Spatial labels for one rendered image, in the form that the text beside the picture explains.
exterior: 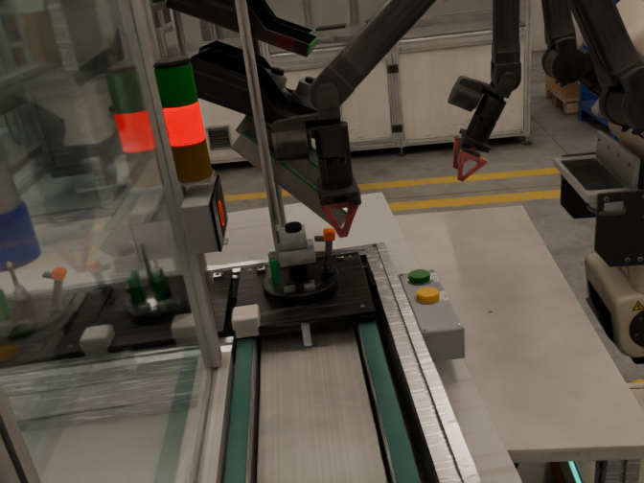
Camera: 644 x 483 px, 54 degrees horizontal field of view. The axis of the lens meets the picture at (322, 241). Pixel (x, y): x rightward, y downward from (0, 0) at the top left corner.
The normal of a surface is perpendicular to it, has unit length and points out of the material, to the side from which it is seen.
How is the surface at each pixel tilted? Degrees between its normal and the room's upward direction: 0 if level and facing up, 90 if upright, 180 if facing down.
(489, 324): 0
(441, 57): 90
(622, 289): 8
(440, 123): 90
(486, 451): 0
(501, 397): 0
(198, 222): 90
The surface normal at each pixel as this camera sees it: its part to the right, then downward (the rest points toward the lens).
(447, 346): 0.07, 0.40
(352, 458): -0.11, -0.91
